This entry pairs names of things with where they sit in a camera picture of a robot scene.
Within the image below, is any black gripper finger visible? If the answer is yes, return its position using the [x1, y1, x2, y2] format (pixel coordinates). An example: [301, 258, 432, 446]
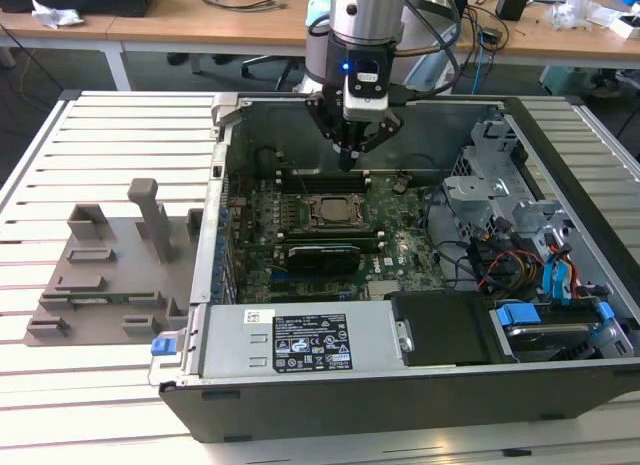
[352, 112, 404, 171]
[305, 97, 354, 172]

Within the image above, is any silver CPU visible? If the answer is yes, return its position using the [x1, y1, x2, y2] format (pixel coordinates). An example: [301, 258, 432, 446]
[319, 198, 355, 225]

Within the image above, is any metal socket cover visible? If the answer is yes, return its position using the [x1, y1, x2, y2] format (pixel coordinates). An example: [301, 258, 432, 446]
[306, 192, 365, 232]

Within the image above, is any CPU socket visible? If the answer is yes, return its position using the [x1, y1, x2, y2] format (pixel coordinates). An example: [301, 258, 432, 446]
[304, 191, 366, 233]

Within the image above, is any black RAM slot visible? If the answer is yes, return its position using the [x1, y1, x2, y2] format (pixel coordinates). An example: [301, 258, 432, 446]
[279, 234, 386, 245]
[278, 173, 367, 182]
[277, 228, 375, 237]
[276, 185, 371, 195]
[279, 166, 365, 175]
[277, 179, 369, 188]

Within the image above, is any black office chair base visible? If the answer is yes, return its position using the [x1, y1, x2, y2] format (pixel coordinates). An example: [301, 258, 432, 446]
[241, 54, 307, 92]

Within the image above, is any black cylinder component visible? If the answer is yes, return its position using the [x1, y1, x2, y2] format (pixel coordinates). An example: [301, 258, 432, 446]
[255, 147, 279, 179]

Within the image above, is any pale blue teach pendant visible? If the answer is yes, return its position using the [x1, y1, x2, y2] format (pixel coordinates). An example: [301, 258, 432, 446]
[404, 22, 462, 95]

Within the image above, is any green motherboard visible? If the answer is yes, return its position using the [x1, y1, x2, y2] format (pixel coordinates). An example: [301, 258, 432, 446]
[222, 172, 449, 304]

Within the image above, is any silver drive cage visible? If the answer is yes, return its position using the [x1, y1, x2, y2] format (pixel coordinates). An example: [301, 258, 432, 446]
[442, 117, 576, 251]

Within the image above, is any black graphics card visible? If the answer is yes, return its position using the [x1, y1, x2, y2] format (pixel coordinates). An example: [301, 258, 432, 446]
[285, 242, 362, 277]

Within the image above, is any silver chipset heatsink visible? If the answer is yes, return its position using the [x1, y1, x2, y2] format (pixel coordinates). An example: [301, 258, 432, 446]
[368, 279, 401, 300]

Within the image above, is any wooden desk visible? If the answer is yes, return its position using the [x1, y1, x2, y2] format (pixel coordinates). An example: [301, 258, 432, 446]
[0, 0, 309, 92]
[452, 0, 640, 71]

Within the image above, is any black expansion slot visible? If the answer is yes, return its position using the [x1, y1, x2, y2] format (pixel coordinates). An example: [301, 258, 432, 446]
[272, 282, 371, 294]

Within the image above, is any small black box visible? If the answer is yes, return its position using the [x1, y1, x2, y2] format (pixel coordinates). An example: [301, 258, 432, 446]
[494, 0, 530, 22]

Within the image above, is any teal bin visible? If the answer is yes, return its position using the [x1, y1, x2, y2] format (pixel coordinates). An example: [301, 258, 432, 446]
[539, 66, 587, 97]

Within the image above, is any black plastic bay cover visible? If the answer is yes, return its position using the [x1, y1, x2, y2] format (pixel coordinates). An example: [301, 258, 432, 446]
[390, 292, 494, 367]

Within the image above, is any clear plastic bag pile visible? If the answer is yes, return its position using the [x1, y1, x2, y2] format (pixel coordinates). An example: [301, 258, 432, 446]
[543, 0, 626, 34]

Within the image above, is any hard disk in blue carrier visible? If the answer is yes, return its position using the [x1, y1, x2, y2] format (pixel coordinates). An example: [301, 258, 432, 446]
[492, 302, 616, 362]

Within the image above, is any silver power supply unit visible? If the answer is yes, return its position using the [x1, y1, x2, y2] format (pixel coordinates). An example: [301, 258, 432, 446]
[199, 304, 401, 379]

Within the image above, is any grey parts rack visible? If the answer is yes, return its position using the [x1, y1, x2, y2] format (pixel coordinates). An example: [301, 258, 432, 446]
[19, 177, 206, 347]

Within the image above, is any small white box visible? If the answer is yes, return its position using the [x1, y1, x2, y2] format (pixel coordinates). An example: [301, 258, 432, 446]
[612, 13, 640, 39]

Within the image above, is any blue case latch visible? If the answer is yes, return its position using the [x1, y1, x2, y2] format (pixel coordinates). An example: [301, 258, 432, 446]
[149, 337, 180, 359]

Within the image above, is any black open PC case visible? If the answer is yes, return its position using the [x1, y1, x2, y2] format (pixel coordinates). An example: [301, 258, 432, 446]
[149, 92, 640, 444]

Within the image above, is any crumpled white paper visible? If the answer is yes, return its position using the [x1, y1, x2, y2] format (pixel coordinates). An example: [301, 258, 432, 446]
[31, 0, 86, 29]

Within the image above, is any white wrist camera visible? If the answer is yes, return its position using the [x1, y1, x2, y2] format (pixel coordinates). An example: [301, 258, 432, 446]
[342, 57, 391, 122]

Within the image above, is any thin black wire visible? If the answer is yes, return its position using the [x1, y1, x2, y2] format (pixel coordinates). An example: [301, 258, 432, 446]
[401, 153, 447, 187]

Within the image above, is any black cable loop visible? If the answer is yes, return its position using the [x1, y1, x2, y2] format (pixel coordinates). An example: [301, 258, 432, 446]
[423, 182, 481, 292]

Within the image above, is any blue hanging cable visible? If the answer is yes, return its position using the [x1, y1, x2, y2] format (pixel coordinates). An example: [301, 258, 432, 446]
[473, 34, 485, 94]

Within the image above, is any coloured power wire bundle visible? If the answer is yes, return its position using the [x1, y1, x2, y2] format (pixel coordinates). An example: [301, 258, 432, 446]
[469, 234, 547, 292]

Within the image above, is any blue flat wire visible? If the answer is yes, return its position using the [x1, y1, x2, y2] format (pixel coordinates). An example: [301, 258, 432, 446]
[542, 258, 560, 306]
[557, 257, 577, 306]

